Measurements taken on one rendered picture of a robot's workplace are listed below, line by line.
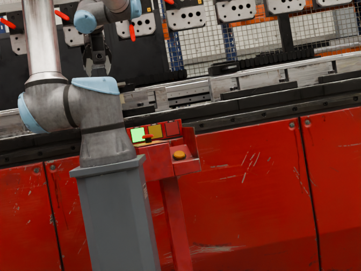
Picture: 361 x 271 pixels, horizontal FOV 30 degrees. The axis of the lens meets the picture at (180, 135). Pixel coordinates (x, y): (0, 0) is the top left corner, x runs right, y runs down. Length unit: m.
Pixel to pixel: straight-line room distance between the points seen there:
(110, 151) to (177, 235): 0.66
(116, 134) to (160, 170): 0.49
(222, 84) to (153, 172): 0.61
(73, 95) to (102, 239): 0.37
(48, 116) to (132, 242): 0.39
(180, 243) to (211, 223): 0.29
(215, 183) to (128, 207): 0.87
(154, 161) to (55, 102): 0.54
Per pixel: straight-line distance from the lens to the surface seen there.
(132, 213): 1.72
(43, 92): 1.79
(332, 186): 2.65
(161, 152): 2.21
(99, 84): 1.74
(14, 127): 2.64
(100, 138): 1.73
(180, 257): 2.32
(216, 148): 2.53
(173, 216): 2.29
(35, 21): 1.85
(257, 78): 2.69
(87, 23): 2.22
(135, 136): 2.34
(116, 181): 1.71
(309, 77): 2.74
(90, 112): 1.74
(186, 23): 2.64
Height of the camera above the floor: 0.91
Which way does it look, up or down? 3 degrees down
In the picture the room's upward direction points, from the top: 10 degrees counter-clockwise
